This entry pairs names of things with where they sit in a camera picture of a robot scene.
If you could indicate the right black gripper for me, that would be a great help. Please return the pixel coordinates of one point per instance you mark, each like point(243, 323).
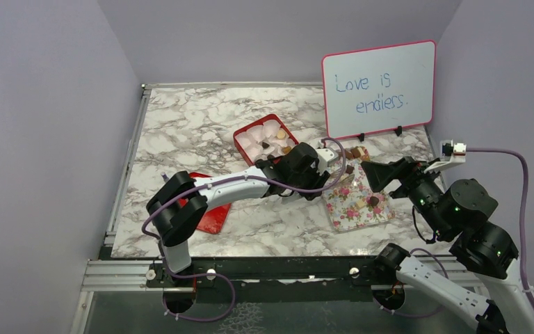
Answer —
point(379, 174)

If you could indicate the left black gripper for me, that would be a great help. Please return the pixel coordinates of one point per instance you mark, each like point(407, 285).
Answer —
point(318, 180)

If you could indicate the red box lid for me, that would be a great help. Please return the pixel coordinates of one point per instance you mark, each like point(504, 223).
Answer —
point(194, 212)

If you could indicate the metal serving tongs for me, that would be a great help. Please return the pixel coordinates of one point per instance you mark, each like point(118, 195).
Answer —
point(340, 179)

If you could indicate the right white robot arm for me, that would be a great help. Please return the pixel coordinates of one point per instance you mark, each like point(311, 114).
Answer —
point(460, 216)

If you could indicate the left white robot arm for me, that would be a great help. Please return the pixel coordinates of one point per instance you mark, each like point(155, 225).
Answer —
point(250, 183)

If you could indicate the dark round chocolate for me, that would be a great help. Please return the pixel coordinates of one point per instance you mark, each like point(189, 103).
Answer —
point(373, 201)

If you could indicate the red chocolate box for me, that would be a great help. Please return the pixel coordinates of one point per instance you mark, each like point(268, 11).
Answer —
point(267, 136)

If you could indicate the floral serving tray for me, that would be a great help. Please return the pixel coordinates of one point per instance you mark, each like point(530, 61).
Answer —
point(347, 206)

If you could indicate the pink framed whiteboard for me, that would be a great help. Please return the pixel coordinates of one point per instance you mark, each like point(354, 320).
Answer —
point(379, 89)

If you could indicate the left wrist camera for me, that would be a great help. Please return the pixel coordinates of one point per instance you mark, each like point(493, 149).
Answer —
point(326, 158)

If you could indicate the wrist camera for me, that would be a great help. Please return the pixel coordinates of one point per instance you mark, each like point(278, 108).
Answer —
point(452, 154)
point(326, 158)

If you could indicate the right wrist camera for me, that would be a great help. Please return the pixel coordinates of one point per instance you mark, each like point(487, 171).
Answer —
point(452, 154)

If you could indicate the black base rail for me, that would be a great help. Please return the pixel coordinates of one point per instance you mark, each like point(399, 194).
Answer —
point(273, 279)

